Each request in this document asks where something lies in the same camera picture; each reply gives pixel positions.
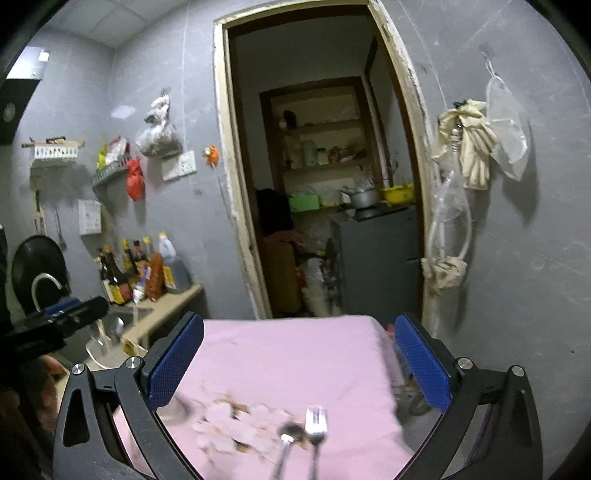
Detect curved metal faucet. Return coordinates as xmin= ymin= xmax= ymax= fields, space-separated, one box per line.
xmin=31 ymin=273 xmax=70 ymax=311

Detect pink cloth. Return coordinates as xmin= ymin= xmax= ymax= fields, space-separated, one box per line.
xmin=113 ymin=315 xmax=415 ymax=480

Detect white utensil holder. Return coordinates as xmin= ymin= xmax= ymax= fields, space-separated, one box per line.
xmin=85 ymin=335 xmax=122 ymax=370

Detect hanging cream rags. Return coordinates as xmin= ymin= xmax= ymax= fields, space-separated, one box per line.
xmin=436 ymin=99 xmax=500 ymax=190

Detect green box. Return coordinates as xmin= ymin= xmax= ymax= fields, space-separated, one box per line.
xmin=288 ymin=194 xmax=321 ymax=213

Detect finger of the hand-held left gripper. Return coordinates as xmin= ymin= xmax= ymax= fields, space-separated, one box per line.
xmin=58 ymin=296 xmax=108 ymax=333
xmin=44 ymin=298 xmax=81 ymax=317

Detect metal fork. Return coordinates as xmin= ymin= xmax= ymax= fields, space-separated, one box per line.
xmin=305 ymin=405 xmax=328 ymax=480

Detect white squeeze tube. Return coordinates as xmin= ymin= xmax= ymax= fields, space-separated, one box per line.
xmin=133 ymin=267 xmax=152 ymax=304

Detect dark sauce bottle yellow label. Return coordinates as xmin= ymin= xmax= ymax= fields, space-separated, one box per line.
xmin=102 ymin=247 xmax=132 ymax=305

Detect wooden shelf unit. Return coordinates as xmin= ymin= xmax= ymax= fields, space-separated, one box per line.
xmin=259 ymin=76 xmax=385 ymax=214

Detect stainless steel sink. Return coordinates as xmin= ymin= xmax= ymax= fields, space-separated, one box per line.
xmin=102 ymin=305 xmax=154 ymax=334

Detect grey cabinet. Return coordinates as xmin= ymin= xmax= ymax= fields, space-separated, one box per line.
xmin=330 ymin=205 xmax=424 ymax=317

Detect red plastic bag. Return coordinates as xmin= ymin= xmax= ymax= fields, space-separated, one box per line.
xmin=127 ymin=157 xmax=146 ymax=202

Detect white plastic basket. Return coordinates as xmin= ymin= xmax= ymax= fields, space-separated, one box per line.
xmin=32 ymin=145 xmax=77 ymax=162

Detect clear hanging plastic bag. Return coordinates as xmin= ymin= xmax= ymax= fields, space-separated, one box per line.
xmin=485 ymin=76 xmax=530 ymax=182

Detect hanging metal spatula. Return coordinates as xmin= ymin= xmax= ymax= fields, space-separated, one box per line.
xmin=54 ymin=210 xmax=68 ymax=251

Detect white wall notice box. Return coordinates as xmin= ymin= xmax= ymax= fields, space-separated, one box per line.
xmin=78 ymin=199 xmax=103 ymax=236

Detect brown sauce bottle yellow cap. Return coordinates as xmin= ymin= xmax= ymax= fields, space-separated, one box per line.
xmin=121 ymin=239 xmax=138 ymax=278

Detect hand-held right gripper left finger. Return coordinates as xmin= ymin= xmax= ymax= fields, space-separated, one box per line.
xmin=52 ymin=313 xmax=205 ymax=480

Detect clear cooking oil jug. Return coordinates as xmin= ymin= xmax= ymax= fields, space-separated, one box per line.
xmin=158 ymin=232 xmax=192 ymax=294

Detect hanging wooden utensil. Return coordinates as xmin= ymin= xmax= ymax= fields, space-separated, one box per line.
xmin=33 ymin=191 xmax=47 ymax=237

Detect metal cooking pot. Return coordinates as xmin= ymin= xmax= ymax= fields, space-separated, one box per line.
xmin=341 ymin=186 xmax=382 ymax=210

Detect knotted cream cloth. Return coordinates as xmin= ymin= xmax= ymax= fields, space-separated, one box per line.
xmin=421 ymin=256 xmax=467 ymax=292

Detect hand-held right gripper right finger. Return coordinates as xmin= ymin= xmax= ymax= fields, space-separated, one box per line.
xmin=394 ymin=313 xmax=544 ymax=480

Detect clear bag with dark contents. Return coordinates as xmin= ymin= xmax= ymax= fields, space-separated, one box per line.
xmin=135 ymin=122 xmax=184 ymax=158

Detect metal spoon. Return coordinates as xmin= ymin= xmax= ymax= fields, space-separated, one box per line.
xmin=271 ymin=421 xmax=304 ymax=480

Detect black wok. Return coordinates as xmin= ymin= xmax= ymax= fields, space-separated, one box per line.
xmin=11 ymin=235 xmax=73 ymax=311

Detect person's left hand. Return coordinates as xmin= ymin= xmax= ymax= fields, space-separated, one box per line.
xmin=28 ymin=356 xmax=65 ymax=416

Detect grey wall rack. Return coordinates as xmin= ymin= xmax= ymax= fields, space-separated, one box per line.
xmin=92 ymin=154 xmax=133 ymax=186

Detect red and white packets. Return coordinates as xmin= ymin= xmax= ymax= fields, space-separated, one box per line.
xmin=105 ymin=136 xmax=130 ymax=165

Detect cream door frame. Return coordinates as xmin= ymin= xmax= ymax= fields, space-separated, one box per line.
xmin=213 ymin=0 xmax=445 ymax=325

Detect yellow bowl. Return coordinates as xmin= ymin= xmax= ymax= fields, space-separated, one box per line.
xmin=381 ymin=183 xmax=415 ymax=206

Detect orange seasoning packet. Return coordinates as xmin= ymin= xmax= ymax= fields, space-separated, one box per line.
xmin=148 ymin=251 xmax=167 ymax=300

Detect white wall socket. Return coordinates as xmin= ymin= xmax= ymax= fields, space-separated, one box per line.
xmin=161 ymin=151 xmax=197 ymax=182

